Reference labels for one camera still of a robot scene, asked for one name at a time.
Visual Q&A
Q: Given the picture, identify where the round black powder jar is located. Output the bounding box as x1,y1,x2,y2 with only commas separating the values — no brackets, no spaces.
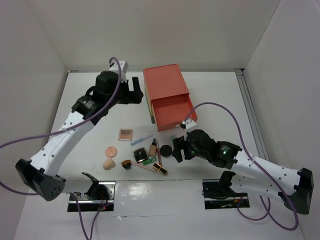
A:
159,144,173,158

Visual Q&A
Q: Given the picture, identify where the black gold lipstick case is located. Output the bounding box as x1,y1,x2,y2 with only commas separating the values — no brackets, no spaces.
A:
152,163,168,176

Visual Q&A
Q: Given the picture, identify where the beige foundation pump bottle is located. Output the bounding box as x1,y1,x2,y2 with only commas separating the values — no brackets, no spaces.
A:
148,138,158,157

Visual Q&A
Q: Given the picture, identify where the black gold square compact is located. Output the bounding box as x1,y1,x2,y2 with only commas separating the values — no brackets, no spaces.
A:
133,147,149,163

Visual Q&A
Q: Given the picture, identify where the beige eyeshadow palette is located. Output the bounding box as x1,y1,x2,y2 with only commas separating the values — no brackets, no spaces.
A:
118,128,133,142

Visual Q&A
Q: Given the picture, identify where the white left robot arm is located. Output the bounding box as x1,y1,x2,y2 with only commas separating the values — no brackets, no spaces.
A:
15,71,143,202

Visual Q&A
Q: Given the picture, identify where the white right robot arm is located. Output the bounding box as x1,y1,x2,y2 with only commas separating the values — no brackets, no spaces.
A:
172,129,314,215

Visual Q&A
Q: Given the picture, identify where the teardrop beige makeup sponge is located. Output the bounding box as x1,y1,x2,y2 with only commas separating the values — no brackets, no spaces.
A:
102,158,116,171

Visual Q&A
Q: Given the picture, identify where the red lip gloss tube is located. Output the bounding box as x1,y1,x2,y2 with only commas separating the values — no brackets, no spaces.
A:
156,140,163,167

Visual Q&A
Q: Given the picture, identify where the green lipstick tube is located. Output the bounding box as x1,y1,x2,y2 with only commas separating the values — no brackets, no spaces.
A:
142,157,157,165

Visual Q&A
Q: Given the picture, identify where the coral top drawer unit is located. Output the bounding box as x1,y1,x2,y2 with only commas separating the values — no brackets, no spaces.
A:
143,63,189,101

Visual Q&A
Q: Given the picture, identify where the green bottom drawer unit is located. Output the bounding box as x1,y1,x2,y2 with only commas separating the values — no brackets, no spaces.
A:
144,87,156,124

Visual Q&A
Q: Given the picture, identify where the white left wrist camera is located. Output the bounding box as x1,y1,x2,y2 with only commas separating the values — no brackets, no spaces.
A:
108,60,129,83

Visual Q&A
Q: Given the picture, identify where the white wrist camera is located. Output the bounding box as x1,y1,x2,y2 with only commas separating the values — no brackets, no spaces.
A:
180,119,197,141
108,60,129,83

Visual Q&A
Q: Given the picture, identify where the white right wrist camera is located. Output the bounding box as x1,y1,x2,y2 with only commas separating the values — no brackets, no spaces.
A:
180,119,197,141

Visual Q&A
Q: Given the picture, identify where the pink handled makeup brush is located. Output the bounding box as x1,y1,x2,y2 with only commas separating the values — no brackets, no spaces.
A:
121,160,157,173

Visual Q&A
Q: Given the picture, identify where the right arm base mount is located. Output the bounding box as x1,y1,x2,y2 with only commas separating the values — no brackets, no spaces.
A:
201,171,250,210

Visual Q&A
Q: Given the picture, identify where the aluminium rail at table edge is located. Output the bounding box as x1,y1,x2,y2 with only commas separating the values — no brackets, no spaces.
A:
235,69,270,161

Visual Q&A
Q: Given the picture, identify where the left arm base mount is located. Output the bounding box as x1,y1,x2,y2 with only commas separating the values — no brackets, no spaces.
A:
67,172,116,213

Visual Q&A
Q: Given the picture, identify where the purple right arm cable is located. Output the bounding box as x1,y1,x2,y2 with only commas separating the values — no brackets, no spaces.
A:
183,101,300,231

